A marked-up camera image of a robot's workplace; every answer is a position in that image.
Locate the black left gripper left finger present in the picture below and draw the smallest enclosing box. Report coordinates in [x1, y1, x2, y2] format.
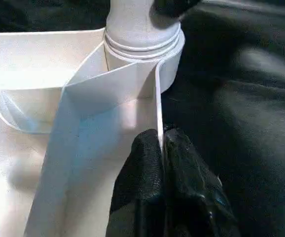
[106, 129, 164, 237]

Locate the white table top frame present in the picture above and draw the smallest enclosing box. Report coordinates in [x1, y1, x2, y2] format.
[0, 29, 186, 237]

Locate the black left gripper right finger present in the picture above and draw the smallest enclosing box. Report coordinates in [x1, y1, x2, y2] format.
[162, 128, 243, 237]

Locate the black work mat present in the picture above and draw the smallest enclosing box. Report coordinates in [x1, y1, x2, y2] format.
[0, 0, 285, 237]

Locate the white plastic table leg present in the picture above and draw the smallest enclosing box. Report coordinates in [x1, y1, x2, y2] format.
[104, 0, 183, 61]

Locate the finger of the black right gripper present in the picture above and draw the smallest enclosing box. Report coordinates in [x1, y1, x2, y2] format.
[154, 0, 203, 18]

